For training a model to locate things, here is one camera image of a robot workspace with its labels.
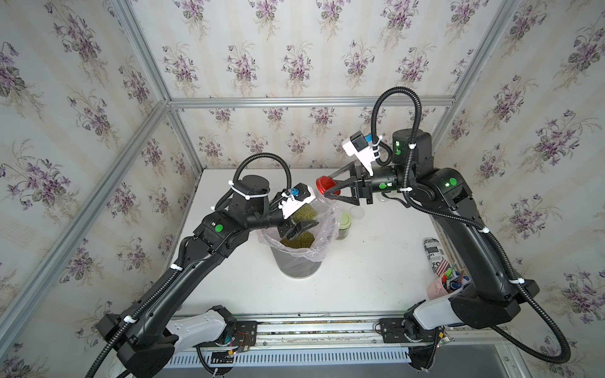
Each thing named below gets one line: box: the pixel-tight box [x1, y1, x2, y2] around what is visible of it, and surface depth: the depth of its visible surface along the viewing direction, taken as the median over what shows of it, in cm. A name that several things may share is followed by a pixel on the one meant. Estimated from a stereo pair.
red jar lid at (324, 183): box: [315, 175, 341, 195], surface depth 53 cm
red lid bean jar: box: [291, 175, 342, 223], surface depth 53 cm
